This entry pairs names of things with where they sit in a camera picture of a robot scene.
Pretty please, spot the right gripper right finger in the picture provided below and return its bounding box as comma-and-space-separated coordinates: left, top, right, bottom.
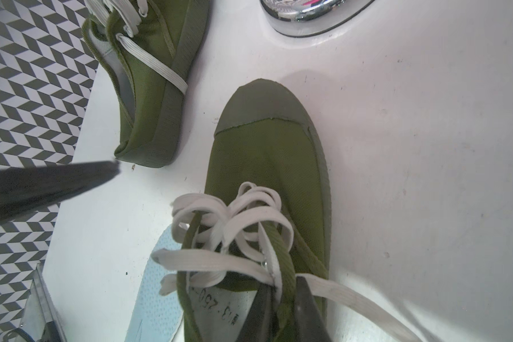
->
294, 276, 331, 342

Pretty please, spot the olive green shoe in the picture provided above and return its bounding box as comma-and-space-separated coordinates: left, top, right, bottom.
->
151, 79, 418, 341
81, 0, 209, 168

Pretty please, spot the grey-blue insole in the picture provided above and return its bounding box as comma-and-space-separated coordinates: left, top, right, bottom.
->
123, 225, 185, 342

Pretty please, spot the clear glass holder stand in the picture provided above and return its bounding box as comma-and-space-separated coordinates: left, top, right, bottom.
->
259, 0, 373, 38

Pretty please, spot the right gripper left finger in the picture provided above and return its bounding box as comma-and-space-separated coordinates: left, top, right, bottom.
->
236, 284, 274, 342

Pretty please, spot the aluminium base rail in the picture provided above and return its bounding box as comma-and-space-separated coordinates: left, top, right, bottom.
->
2, 262, 67, 342

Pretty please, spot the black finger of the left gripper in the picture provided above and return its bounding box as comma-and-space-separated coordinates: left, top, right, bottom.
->
0, 161, 120, 225

